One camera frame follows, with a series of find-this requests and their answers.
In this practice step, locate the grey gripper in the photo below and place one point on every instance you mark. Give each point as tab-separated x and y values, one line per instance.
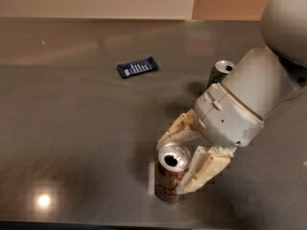
225	119

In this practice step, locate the orange soda can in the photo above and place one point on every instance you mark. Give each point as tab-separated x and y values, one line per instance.
170	165

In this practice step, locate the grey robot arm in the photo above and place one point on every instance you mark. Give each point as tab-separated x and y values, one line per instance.
266	77

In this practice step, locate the green soda can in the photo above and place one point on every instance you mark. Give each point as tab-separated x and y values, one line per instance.
220	70

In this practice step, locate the blue snack bar wrapper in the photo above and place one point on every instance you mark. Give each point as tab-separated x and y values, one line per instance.
134	68

